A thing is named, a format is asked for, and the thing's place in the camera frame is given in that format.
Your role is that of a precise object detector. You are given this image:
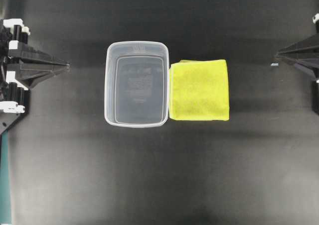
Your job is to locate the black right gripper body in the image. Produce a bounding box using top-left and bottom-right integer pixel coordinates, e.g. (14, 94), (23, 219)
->
(312, 13), (319, 114)

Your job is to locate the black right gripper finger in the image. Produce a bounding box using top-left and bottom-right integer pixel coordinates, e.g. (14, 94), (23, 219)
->
(275, 54), (319, 81)
(277, 33), (319, 60)

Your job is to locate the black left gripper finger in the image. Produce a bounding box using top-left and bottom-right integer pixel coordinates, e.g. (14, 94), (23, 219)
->
(14, 65), (69, 89)
(9, 41), (69, 69)

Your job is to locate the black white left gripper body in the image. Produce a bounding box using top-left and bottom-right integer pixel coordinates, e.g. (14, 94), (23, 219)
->
(0, 18), (30, 134)

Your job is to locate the clear plastic container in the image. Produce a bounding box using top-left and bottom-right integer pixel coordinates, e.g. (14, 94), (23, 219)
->
(104, 41), (169, 128)

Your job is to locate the yellow folded towel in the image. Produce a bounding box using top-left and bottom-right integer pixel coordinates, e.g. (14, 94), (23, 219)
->
(169, 59), (230, 121)

